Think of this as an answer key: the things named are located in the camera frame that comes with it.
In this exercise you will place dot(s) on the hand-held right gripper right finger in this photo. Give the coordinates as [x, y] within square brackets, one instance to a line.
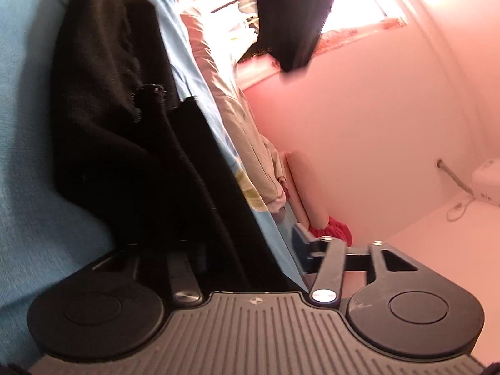
[301, 240]

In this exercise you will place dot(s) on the red patterned curtain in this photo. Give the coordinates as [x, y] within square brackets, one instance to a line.
[351, 35]

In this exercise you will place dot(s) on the black knit pants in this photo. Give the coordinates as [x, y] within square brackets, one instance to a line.
[129, 132]

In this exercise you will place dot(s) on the dark cloth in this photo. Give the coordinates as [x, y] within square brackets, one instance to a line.
[293, 15]

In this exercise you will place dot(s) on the blue floral bed sheet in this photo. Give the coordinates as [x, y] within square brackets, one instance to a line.
[35, 164]

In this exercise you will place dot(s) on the stack of red towels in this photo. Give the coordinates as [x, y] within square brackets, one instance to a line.
[336, 232]

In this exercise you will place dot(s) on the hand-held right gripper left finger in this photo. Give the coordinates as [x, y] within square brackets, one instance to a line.
[181, 277]

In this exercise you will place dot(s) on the grey wall pipe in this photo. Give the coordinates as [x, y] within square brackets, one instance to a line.
[451, 174]

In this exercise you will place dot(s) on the white appliance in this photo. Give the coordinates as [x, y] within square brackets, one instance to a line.
[487, 181]

